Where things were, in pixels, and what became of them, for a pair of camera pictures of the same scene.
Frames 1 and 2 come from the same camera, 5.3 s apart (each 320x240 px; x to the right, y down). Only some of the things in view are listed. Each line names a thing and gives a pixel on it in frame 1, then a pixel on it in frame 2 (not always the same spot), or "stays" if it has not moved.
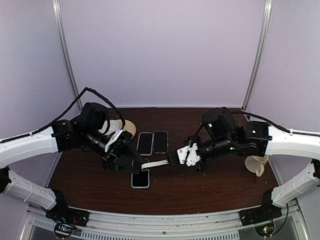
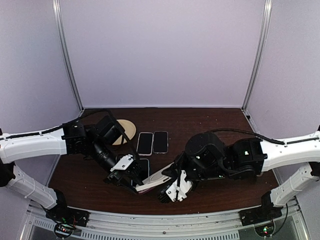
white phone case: [145, 166] to [155, 179]
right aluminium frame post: [263, 39] stays
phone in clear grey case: [160, 142] stays
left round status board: [63, 230] stays
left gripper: [112, 157] to [131, 171]
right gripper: [190, 139] to [175, 168]
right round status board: [265, 230] stays
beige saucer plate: [129, 126] stays
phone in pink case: [145, 142] stays
